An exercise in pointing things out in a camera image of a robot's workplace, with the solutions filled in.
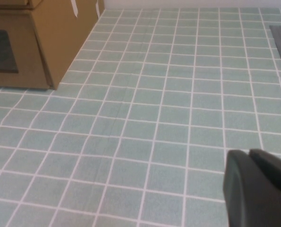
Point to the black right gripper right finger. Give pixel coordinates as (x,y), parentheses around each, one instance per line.
(275,170)

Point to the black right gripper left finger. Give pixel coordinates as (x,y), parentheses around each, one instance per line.
(244,194)

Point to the brown cardboard shoe box drawer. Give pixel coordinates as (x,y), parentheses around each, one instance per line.
(29,47)

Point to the brown cardboard shoe box sleeve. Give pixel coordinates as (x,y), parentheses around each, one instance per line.
(67,42)

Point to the green checked tablecloth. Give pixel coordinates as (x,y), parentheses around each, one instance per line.
(142,118)

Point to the white tape strip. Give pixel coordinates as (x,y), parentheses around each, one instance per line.
(97,8)
(74,7)

